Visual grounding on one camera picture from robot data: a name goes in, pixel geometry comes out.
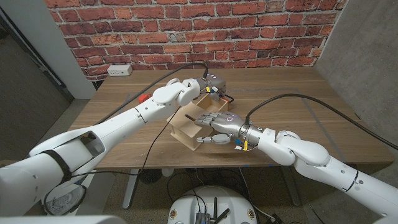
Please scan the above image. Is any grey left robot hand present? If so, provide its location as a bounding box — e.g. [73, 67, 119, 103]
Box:
[195, 73, 227, 101]

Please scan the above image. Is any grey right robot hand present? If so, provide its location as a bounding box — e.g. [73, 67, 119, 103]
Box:
[194, 111, 264, 147]

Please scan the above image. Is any wooden drawer with red front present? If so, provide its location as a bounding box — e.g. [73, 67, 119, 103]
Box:
[186, 92, 234, 118]

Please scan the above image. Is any wooden box with slot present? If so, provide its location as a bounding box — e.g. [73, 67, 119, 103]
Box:
[166, 104, 215, 152]

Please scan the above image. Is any white robot base with antennas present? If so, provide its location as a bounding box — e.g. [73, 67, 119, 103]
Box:
[167, 185, 258, 224]

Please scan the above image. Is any black round floor device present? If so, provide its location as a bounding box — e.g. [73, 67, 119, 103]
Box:
[138, 169, 162, 185]

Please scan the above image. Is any white table leg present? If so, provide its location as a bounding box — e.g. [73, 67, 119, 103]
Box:
[281, 166, 302, 207]
[122, 169, 140, 210]

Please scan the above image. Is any white power outlet strip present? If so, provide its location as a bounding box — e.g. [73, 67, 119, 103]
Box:
[106, 64, 133, 77]

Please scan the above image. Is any grey sneaker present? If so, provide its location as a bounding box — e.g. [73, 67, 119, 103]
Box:
[45, 185, 86, 216]

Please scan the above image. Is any white robot chest shell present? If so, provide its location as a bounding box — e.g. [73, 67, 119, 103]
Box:
[0, 214, 127, 224]

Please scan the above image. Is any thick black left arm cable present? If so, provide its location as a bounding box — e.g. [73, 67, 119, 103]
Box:
[43, 62, 208, 216]

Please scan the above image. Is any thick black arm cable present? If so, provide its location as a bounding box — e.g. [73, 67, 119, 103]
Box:
[43, 62, 208, 216]
[244, 93, 398, 151]

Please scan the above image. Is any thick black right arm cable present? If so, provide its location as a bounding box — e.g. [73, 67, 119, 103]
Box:
[244, 93, 398, 151]

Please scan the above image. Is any printed brick wall backdrop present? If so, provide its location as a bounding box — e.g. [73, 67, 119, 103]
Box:
[44, 0, 349, 82]

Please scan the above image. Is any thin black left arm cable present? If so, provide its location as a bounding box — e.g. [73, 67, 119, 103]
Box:
[43, 106, 183, 215]

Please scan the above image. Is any black floor cable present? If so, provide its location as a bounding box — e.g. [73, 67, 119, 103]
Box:
[166, 169, 206, 218]

